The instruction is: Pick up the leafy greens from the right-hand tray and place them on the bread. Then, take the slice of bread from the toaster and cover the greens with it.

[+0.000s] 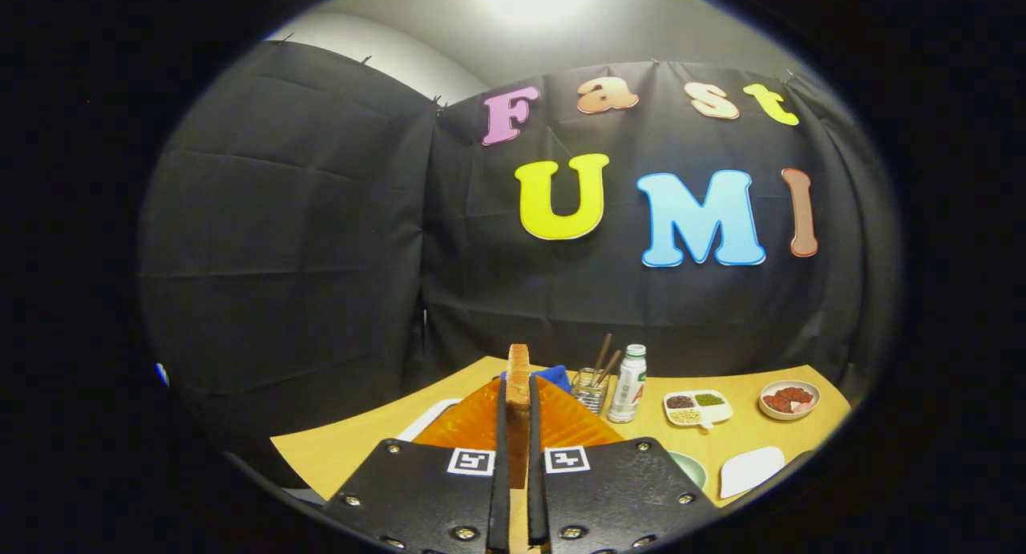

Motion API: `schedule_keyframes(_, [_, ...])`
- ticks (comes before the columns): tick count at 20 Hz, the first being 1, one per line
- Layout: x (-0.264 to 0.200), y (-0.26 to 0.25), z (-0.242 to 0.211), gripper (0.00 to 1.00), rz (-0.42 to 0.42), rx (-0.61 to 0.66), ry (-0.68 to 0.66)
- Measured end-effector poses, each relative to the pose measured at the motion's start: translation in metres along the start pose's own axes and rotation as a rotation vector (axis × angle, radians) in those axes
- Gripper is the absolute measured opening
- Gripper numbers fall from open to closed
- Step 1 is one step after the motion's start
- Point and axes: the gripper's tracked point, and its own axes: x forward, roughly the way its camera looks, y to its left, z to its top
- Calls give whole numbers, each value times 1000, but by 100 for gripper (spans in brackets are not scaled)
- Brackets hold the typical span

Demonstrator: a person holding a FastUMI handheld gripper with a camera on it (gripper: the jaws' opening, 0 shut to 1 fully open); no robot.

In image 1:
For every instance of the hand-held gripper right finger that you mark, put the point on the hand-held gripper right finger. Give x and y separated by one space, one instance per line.
537 490

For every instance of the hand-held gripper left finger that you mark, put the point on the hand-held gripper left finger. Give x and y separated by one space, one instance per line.
500 490

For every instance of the toasted bread slice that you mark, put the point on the toasted bread slice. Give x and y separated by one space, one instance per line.
519 394

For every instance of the cream white toaster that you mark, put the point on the cream white toaster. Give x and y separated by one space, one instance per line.
429 420

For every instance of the blue oven mitt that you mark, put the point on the blue oven mitt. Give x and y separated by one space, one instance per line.
555 375

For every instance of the white drink bottle green cap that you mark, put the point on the white drink bottle green cap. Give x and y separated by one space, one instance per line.
627 390

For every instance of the brown wooden chopstick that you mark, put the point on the brown wooden chopstick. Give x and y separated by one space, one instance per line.
602 357
611 367

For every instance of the pale green round plate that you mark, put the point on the pale green round plate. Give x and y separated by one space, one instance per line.
691 467

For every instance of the pile of yellow soybeans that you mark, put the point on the pile of yellow soybeans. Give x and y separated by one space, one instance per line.
684 416

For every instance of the pile of dark red beans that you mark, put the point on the pile of dark red beans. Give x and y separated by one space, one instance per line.
680 402

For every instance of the pile of green beans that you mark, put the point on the pile of green beans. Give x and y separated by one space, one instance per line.
709 399

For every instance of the white divided dish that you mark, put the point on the white divided dish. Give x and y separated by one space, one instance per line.
717 414

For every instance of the white square plate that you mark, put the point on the white square plate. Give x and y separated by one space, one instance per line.
752 471

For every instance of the brown meat slice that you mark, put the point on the brown meat slice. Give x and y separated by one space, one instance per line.
797 394
776 403

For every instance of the white round meat bowl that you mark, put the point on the white round meat bowl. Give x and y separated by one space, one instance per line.
789 417

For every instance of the black backdrop cloth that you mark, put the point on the black backdrop cloth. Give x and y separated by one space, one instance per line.
321 257

